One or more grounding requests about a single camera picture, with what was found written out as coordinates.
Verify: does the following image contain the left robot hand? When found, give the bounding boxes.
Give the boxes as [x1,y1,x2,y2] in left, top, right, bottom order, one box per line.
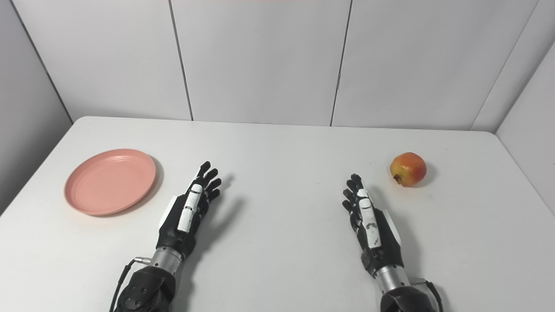
[156,161,222,260]

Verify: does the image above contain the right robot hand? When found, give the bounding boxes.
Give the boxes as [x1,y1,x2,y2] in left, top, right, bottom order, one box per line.
[342,174,404,278]

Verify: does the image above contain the red-yellow apple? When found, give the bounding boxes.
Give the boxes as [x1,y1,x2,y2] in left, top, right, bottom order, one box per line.
[390,152,427,187]

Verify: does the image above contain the pink plate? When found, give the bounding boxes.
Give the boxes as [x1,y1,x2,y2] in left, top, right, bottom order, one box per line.
[64,149,157,216]

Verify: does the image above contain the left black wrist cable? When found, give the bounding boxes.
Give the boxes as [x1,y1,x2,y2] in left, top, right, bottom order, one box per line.
[108,257,152,312]

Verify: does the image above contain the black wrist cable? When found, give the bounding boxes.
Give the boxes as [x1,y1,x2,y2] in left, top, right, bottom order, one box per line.
[411,279,444,312]
[108,257,152,312]

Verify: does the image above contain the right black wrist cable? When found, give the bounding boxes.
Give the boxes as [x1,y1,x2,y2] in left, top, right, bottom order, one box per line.
[411,279,444,312]

